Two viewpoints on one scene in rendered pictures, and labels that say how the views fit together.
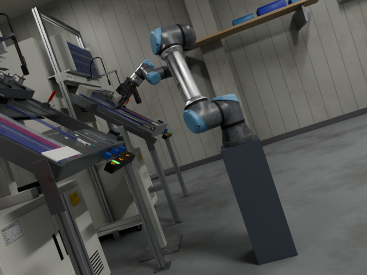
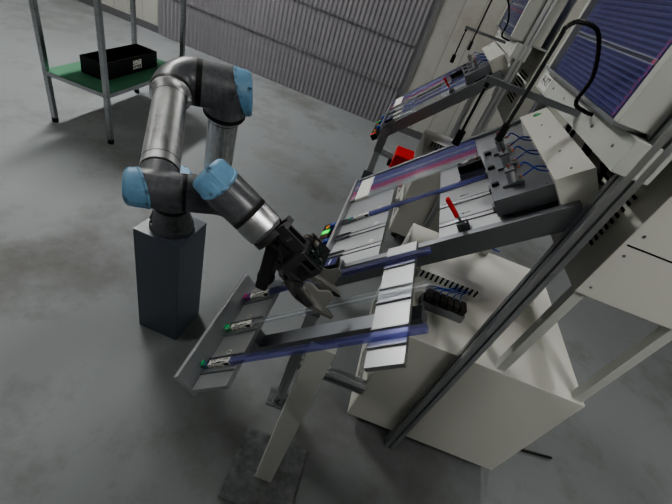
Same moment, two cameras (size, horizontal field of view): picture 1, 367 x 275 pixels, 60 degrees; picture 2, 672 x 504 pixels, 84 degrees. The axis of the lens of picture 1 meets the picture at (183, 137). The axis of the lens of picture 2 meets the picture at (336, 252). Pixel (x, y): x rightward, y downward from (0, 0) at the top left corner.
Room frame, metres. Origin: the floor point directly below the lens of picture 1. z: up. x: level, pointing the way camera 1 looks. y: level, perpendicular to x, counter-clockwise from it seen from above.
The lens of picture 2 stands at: (2.53, 0.24, 1.49)
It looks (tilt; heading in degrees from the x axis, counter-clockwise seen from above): 38 degrees down; 173
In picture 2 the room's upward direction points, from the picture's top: 21 degrees clockwise
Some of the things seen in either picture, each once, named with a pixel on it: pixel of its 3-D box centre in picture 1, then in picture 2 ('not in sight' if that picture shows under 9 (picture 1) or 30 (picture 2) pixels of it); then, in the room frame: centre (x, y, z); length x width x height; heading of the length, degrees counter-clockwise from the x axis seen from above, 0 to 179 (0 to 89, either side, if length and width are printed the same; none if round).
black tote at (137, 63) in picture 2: not in sight; (121, 61); (-0.24, -1.40, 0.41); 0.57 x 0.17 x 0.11; 173
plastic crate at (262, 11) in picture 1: (271, 9); not in sight; (4.07, -1.57, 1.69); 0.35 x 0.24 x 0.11; 81
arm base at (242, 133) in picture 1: (235, 132); (171, 214); (1.48, -0.24, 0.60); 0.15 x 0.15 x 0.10
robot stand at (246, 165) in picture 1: (257, 197); (170, 277); (1.48, -0.24, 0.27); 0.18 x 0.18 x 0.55; 81
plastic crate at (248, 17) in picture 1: (243, 21); not in sight; (4.13, -1.21, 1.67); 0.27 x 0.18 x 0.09; 81
